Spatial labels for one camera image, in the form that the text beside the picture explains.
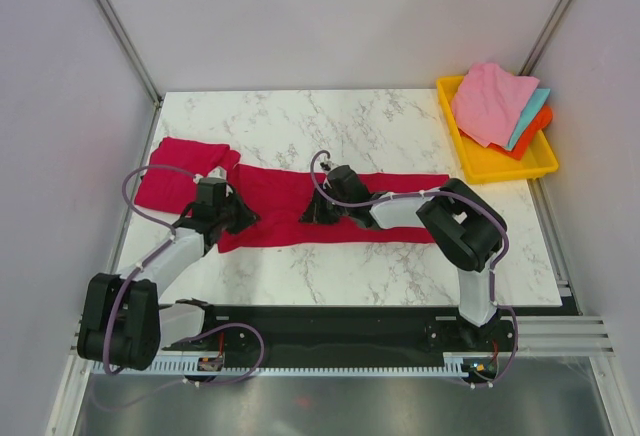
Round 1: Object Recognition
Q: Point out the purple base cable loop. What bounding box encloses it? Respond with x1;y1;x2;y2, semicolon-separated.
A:
182;323;269;388

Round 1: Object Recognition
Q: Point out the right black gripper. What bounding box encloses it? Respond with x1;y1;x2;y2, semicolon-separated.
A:
300;183;352;226

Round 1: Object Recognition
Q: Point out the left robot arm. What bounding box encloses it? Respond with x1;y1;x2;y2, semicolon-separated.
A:
76;177;259;374

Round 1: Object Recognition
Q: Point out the aluminium frame post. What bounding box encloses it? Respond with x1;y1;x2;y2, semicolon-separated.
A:
519;0;575;76
68;0;165;107

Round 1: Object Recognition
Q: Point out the folded red t-shirt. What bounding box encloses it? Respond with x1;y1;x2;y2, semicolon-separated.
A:
134;137;240;214

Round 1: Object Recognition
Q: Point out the right aluminium frame post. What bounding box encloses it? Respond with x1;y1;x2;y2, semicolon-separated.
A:
519;0;575;76

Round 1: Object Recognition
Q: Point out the red t-shirt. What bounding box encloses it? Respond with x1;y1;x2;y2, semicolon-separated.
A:
134;137;240;214
218;164;433;253

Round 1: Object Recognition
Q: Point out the left aluminium frame post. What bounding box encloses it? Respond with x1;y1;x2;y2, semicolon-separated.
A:
68;0;165;107

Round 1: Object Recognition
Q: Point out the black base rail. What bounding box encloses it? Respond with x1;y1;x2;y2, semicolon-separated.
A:
192;302;531;370

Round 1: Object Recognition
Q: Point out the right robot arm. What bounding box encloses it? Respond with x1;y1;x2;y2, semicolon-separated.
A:
301;164;509;350

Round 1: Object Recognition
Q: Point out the white slotted cable duct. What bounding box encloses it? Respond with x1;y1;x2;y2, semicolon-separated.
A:
120;353;497;378

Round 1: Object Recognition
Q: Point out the yellow plastic tray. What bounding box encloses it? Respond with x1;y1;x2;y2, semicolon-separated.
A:
436;76;559;184

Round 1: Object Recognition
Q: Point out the light blue t-shirt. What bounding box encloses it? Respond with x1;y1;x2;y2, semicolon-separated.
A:
505;88;551;151

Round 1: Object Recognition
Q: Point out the orange t-shirt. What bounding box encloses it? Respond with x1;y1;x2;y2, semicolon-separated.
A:
489;104;553;161

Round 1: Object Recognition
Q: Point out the pink t-shirt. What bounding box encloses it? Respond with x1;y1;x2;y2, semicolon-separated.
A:
451;63;539;147

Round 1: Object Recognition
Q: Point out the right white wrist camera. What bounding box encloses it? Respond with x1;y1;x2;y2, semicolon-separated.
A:
320;159;338;174

